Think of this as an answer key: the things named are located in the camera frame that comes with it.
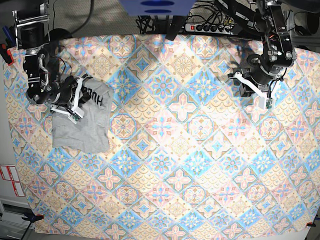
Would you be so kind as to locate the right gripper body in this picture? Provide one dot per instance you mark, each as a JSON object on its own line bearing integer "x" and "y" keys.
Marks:
{"x": 65, "y": 92}

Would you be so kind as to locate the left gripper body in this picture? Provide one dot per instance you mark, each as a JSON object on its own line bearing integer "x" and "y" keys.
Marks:
{"x": 262, "y": 74}

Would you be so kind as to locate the grey T-shirt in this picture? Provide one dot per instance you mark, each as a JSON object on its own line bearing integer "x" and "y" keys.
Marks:
{"x": 90, "y": 133}

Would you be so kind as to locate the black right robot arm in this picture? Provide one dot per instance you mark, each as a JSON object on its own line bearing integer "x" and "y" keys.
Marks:
{"x": 46, "y": 83}

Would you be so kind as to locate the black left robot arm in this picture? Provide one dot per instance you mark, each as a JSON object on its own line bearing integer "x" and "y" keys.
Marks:
{"x": 278, "y": 53}

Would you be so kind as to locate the black red clamp upper left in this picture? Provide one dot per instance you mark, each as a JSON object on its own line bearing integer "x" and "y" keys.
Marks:
{"x": 6, "y": 54}

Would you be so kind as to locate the white power strip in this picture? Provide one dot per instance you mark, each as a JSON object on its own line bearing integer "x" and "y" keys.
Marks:
{"x": 208, "y": 28}

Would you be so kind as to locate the patterned tile tablecloth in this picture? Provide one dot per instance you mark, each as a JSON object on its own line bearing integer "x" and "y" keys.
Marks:
{"x": 188, "y": 157}

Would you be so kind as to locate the red white labels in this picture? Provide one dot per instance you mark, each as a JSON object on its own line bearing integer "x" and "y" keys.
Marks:
{"x": 9, "y": 173}

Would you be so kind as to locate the blue clamp lower left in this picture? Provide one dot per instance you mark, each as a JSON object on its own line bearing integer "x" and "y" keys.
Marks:
{"x": 32, "y": 218}

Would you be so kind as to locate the red clamp lower right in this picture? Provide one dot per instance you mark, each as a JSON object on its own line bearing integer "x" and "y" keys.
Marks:
{"x": 309, "y": 224}

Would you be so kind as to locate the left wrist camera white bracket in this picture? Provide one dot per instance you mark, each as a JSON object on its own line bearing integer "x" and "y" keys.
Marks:
{"x": 257, "y": 91}

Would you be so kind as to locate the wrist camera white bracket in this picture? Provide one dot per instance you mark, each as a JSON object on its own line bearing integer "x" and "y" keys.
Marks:
{"x": 75, "y": 113}
{"x": 257, "y": 91}

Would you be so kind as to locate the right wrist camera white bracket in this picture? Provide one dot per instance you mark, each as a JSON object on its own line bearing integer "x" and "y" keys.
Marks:
{"x": 75, "y": 113}

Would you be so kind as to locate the black centre post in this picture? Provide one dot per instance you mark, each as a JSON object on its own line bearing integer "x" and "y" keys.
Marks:
{"x": 175, "y": 26}

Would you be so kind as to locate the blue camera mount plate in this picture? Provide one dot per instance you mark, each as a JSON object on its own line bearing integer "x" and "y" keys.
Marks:
{"x": 157, "y": 7}

